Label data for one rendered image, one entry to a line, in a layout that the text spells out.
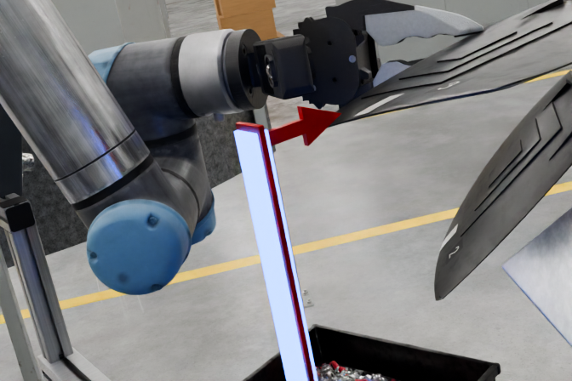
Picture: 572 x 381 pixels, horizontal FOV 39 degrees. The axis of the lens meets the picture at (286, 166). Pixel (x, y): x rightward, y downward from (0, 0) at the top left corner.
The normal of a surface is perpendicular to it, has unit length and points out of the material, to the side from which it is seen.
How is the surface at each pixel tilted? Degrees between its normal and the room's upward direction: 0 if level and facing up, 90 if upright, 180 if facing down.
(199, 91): 102
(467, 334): 0
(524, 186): 48
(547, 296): 55
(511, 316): 0
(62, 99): 82
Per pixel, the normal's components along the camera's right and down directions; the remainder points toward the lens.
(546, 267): -0.36, -0.27
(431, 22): -0.32, 0.22
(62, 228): 0.51, 0.15
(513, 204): -0.84, -0.49
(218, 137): 0.77, 0.04
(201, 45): -0.33, -0.51
